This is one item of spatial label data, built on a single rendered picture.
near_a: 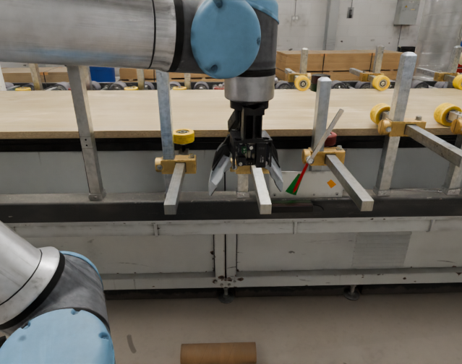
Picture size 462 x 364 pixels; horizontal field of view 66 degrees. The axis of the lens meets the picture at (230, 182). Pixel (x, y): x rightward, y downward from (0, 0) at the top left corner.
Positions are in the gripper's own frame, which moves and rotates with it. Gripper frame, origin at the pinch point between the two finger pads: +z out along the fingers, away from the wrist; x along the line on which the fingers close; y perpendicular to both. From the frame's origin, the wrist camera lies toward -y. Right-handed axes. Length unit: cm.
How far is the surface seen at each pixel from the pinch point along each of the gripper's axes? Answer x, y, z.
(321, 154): 32, -40, 8
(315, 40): 281, -754, 10
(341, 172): 33.0, -25.1, 7.7
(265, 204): 7.7, -13.3, 10.6
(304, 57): 59, -148, -13
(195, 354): -13, -33, 87
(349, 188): 31.7, -16.3, 8.8
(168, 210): -17.6, -15.6, 11.9
